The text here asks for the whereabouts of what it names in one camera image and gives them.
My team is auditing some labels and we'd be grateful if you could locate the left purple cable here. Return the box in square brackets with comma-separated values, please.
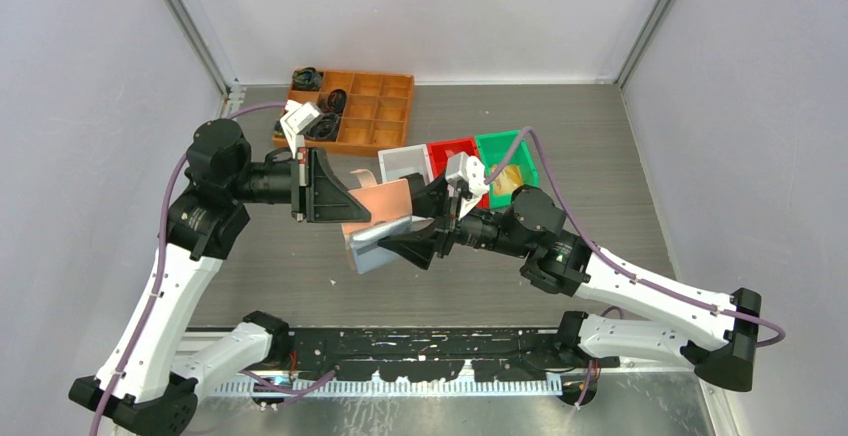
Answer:
[89, 101, 339, 436]

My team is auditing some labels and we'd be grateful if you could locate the white plastic bin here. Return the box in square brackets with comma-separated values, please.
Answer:
[377, 144, 434, 184]

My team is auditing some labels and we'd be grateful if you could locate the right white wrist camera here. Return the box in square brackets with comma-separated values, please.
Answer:
[444, 152, 489, 219]

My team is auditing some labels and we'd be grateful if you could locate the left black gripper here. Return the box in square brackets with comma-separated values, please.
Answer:
[228, 146, 372, 222]

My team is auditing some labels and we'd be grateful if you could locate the black strap top compartment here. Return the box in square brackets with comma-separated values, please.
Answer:
[292, 67, 325, 92]

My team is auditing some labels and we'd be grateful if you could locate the red plastic bin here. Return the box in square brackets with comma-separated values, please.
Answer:
[427, 138, 488, 208]

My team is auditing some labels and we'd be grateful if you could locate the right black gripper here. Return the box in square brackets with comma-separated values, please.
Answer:
[378, 165, 532, 268]

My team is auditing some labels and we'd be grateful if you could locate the orange compartment tray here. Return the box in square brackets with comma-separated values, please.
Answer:
[287, 67, 415, 156]

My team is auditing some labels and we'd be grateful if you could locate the pink leather card holder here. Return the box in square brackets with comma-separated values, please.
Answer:
[341, 169, 412, 274]

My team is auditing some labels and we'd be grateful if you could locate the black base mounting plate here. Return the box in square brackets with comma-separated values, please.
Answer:
[248, 327, 588, 383]

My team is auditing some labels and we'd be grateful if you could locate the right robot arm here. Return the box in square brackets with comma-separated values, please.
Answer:
[378, 178, 762, 392]

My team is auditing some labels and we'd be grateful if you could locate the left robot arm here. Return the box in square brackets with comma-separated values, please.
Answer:
[69, 119, 371, 435]

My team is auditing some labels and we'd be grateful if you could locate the yellow packet in green bin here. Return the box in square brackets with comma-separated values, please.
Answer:
[491, 164, 524, 197]

